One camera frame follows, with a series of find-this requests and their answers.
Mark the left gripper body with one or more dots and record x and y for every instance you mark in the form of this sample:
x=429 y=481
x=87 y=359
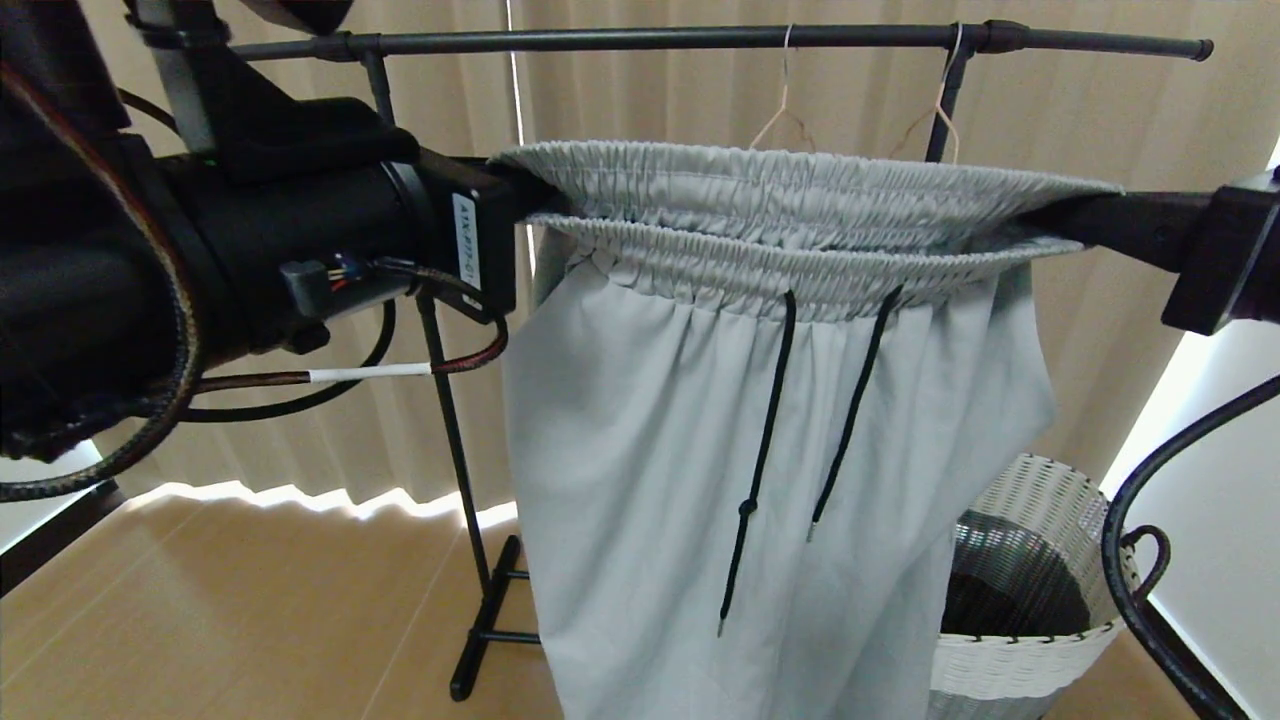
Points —
x=320 y=220

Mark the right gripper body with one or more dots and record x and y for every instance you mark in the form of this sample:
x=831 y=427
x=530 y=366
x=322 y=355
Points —
x=1230 y=250

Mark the pink clothes hanger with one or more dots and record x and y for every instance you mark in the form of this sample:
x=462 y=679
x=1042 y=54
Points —
x=941 y=95
x=783 y=95

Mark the pale grey shorts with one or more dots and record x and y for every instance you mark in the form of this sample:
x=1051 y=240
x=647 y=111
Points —
x=650 y=450

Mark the black clothes rack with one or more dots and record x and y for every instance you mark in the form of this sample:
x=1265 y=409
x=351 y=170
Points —
x=650 y=40

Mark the white laundry basket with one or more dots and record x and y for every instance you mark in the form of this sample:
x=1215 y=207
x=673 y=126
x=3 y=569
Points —
x=1030 y=680

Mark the beige curtain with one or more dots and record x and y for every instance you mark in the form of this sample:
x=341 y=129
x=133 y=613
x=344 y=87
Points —
x=650 y=90

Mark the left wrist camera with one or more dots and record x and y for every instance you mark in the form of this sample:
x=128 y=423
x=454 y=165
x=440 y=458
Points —
x=260 y=110

